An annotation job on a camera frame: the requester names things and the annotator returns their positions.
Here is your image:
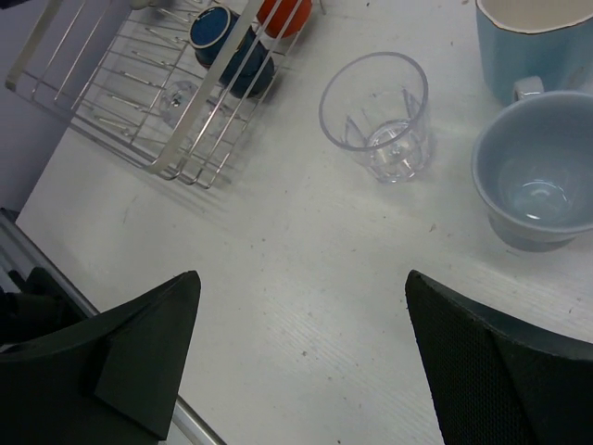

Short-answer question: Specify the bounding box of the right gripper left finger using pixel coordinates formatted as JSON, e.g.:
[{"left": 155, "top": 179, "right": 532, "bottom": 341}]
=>
[{"left": 0, "top": 270, "right": 201, "bottom": 445}]

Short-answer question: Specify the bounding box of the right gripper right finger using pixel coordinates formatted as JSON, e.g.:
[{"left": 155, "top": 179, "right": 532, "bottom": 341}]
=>
[{"left": 405, "top": 270, "right": 592, "bottom": 444}]

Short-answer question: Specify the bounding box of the white upside-down cup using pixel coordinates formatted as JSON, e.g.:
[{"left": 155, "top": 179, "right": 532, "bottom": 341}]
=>
[{"left": 472, "top": 91, "right": 592, "bottom": 252}]

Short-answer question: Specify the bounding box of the clear glass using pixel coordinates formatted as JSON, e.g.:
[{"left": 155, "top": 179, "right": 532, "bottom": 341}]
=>
[
  {"left": 158, "top": 81, "right": 198, "bottom": 128},
  {"left": 318, "top": 52, "right": 434, "bottom": 184}
]

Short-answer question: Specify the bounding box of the light blue mug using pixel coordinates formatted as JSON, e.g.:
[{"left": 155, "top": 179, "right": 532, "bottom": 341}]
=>
[{"left": 475, "top": 0, "right": 592, "bottom": 105}]

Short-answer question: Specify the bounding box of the clear glass in rack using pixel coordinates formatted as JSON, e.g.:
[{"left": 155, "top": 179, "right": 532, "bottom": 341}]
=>
[{"left": 158, "top": 81, "right": 198, "bottom": 128}]

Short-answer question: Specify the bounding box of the small blue cup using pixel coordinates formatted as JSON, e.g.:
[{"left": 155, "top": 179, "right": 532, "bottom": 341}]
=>
[{"left": 188, "top": 5, "right": 277, "bottom": 99}]

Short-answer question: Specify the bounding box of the orange cup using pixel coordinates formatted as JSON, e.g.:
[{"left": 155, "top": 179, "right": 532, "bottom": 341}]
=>
[{"left": 265, "top": 0, "right": 312, "bottom": 38}]

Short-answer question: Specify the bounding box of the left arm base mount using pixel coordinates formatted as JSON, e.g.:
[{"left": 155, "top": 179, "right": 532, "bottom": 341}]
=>
[{"left": 1, "top": 267, "right": 87, "bottom": 349}]

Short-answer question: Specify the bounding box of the aluminium front rail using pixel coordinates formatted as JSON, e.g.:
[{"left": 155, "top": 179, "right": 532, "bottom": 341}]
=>
[{"left": 0, "top": 208, "right": 228, "bottom": 445}]

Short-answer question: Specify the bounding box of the metal wire dish rack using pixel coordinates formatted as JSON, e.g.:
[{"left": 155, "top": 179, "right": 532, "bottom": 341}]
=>
[{"left": 4, "top": 1, "right": 299, "bottom": 189}]

